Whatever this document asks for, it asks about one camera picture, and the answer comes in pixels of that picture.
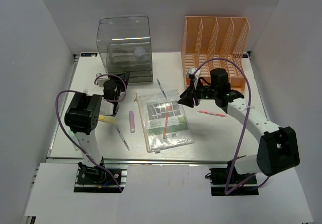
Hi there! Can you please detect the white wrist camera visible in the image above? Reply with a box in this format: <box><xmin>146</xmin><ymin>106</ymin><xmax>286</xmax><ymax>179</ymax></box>
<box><xmin>186</xmin><ymin>67</ymin><xmax>201</xmax><ymax>81</ymax></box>
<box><xmin>94</xmin><ymin>73</ymin><xmax>109</xmax><ymax>88</ymax></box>

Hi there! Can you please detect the clear paper clip tub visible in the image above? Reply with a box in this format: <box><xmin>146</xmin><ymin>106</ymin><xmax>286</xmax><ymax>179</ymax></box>
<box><xmin>134</xmin><ymin>47</ymin><xmax>145</xmax><ymax>60</ymax></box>

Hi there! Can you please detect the orange red pen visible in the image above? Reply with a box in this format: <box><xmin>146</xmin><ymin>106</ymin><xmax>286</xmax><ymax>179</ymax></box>
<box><xmin>163</xmin><ymin>112</ymin><xmax>170</xmax><ymax>139</ymax></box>

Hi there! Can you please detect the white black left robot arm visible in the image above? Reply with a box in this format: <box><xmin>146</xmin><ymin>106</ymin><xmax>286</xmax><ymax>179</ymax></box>
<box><xmin>64</xmin><ymin>72</ymin><xmax>130</xmax><ymax>183</ymax></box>

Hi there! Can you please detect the grey white pen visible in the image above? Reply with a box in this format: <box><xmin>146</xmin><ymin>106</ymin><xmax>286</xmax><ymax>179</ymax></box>
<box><xmin>116</xmin><ymin>126</ymin><xmax>130</xmax><ymax>151</ymax></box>

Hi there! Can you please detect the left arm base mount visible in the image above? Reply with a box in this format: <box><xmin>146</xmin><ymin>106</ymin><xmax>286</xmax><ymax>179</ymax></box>
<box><xmin>73</xmin><ymin>162</ymin><xmax>126</xmax><ymax>194</ymax></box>

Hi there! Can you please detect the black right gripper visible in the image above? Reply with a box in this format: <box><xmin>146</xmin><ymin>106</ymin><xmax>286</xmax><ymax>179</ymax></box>
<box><xmin>178</xmin><ymin>79</ymin><xmax>218</xmax><ymax>108</ymax></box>

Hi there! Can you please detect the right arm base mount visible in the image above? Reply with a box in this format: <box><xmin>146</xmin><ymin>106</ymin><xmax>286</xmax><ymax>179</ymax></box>
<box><xmin>205</xmin><ymin>168</ymin><xmax>259</xmax><ymax>196</ymax></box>

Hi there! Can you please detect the pink red pen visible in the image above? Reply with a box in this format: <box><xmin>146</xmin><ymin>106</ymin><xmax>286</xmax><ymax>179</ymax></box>
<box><xmin>197</xmin><ymin>111</ymin><xmax>227</xmax><ymax>117</ymax></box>

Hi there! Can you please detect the clear mesh zipper pouch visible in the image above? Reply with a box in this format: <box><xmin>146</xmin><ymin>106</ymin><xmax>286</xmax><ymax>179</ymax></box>
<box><xmin>134</xmin><ymin>90</ymin><xmax>194</xmax><ymax>153</ymax></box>

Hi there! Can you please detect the purple highlighter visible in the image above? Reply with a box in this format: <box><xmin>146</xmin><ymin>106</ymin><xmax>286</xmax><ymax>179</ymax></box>
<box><xmin>129</xmin><ymin>111</ymin><xmax>135</xmax><ymax>133</ymax></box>

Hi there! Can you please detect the orange file rack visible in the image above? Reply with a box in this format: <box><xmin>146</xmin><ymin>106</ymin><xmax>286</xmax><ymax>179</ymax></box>
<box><xmin>181</xmin><ymin>16</ymin><xmax>250</xmax><ymax>92</ymax></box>

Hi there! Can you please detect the blue white pen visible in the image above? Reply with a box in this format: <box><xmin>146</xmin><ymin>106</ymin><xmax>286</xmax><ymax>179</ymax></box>
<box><xmin>156</xmin><ymin>79</ymin><xmax>167</xmax><ymax>99</ymax></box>

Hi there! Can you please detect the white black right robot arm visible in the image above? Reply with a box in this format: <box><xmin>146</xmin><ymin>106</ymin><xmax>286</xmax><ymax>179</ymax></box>
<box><xmin>178</xmin><ymin>67</ymin><xmax>300</xmax><ymax>183</ymax></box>

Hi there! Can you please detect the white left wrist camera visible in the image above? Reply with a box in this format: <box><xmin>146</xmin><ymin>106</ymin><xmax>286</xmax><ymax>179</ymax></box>
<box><xmin>94</xmin><ymin>73</ymin><xmax>109</xmax><ymax>88</ymax></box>

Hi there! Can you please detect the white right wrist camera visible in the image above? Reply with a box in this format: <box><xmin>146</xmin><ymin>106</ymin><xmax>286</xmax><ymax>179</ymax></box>
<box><xmin>186</xmin><ymin>67</ymin><xmax>201</xmax><ymax>81</ymax></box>

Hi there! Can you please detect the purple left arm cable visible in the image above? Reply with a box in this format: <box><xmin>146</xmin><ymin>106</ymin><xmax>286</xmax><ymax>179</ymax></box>
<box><xmin>55</xmin><ymin>74</ymin><xmax>126</xmax><ymax>192</ymax></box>

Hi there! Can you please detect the clear grey drawer organizer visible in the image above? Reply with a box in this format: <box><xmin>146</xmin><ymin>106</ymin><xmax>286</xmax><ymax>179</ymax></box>
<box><xmin>96</xmin><ymin>15</ymin><xmax>153</xmax><ymax>83</ymax></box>

